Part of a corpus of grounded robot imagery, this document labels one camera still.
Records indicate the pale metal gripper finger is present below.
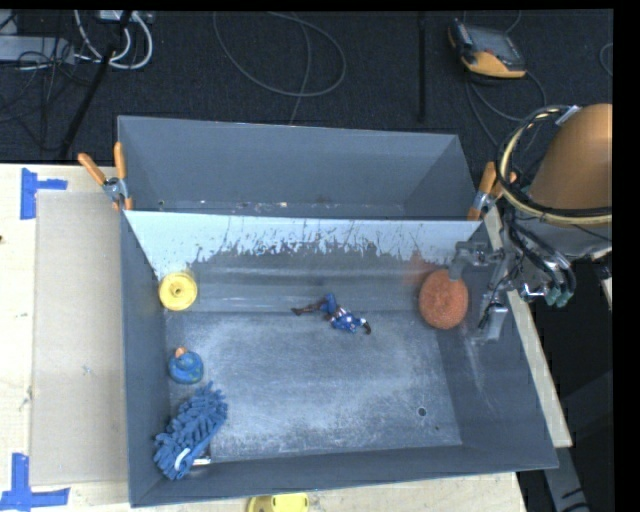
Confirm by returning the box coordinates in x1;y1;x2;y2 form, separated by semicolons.
448;241;490;283
479;294;510;344

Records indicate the orange round scrub sponge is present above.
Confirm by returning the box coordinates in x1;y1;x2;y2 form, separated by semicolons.
417;269;471;331

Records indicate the blue toy figure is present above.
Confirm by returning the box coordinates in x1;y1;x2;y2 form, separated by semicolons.
290;292;373;336

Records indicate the grey metal bin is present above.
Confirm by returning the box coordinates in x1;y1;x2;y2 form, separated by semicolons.
116;114;560;509

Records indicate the yellow round spool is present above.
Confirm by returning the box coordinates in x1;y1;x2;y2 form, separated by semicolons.
158;270;199;313

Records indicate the blue toy duck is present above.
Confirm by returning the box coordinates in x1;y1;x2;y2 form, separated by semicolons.
167;346;205;386

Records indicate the blue chenille duster mitt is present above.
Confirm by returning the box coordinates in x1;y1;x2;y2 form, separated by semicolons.
152;380;229;482

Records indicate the pale wood flat board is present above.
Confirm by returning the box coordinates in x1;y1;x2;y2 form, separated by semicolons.
28;189;129;487

